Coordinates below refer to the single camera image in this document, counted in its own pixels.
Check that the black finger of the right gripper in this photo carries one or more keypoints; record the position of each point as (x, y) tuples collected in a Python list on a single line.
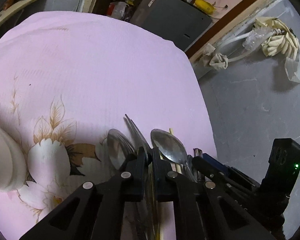
[(234, 182)]

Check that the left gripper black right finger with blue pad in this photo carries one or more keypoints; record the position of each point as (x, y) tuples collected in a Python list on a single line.
[(170, 186)]

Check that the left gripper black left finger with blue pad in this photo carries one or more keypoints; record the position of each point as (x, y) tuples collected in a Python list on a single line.
[(112, 195)]

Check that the steel fork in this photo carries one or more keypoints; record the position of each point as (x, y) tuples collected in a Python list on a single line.
[(141, 142)]

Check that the steel spoon right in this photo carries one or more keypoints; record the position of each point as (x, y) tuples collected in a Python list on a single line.
[(171, 147)]

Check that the steel spoon left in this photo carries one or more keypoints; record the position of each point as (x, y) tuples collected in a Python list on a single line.
[(119, 147)]

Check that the beige rag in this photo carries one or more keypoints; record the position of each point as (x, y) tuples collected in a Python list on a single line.
[(216, 61)]

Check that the white utensil holder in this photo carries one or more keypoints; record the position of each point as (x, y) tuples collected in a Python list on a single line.
[(12, 164)]

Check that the pink floral tablecloth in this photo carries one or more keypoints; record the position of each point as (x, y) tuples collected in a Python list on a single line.
[(66, 79)]

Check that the clear plastic bag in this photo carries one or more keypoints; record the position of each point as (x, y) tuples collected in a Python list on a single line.
[(292, 69)]

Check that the cream rubber gloves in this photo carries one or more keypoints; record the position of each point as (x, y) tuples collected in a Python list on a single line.
[(284, 41)]

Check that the grey cabinet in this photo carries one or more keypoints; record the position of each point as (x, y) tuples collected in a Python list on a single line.
[(174, 20)]

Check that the brown door frame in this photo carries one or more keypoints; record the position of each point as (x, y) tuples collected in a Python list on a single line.
[(194, 51)]

